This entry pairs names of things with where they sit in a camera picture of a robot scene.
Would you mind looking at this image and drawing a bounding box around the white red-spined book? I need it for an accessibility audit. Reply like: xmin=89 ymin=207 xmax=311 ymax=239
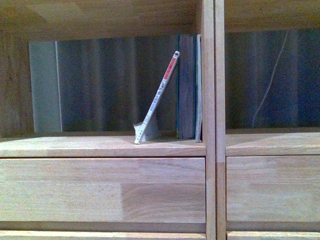
xmin=133 ymin=51 xmax=180 ymax=145

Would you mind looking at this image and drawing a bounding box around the thick teal hardcover book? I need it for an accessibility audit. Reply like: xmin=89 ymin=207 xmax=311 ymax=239
xmin=177 ymin=34 xmax=195 ymax=139

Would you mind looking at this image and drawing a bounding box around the thin green paperback book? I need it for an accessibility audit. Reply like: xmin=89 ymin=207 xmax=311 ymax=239
xmin=195 ymin=34 xmax=203 ymax=143

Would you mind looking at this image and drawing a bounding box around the wooden bookshelf unit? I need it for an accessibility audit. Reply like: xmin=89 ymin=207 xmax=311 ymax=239
xmin=0 ymin=0 xmax=320 ymax=240

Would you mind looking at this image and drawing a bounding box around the upper right wooden drawer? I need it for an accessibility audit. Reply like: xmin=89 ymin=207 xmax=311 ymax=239
xmin=226 ymin=155 xmax=320 ymax=223

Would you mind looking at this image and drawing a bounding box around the wooden drawer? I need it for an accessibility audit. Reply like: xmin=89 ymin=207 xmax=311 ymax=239
xmin=0 ymin=230 xmax=206 ymax=240
xmin=226 ymin=155 xmax=320 ymax=223
xmin=227 ymin=231 xmax=320 ymax=240
xmin=0 ymin=158 xmax=206 ymax=224

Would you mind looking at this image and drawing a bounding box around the upper left wooden drawer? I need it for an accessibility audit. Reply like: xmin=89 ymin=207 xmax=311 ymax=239
xmin=0 ymin=158 xmax=206 ymax=224

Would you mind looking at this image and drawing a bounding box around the lower right wooden drawer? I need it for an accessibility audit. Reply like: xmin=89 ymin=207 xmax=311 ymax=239
xmin=227 ymin=231 xmax=320 ymax=240

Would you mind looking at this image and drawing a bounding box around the lower left wooden drawer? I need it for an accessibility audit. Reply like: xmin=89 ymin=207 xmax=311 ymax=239
xmin=0 ymin=230 xmax=206 ymax=240

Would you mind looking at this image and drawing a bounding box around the thin white cable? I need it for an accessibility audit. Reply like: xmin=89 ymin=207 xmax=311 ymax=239
xmin=251 ymin=31 xmax=290 ymax=128

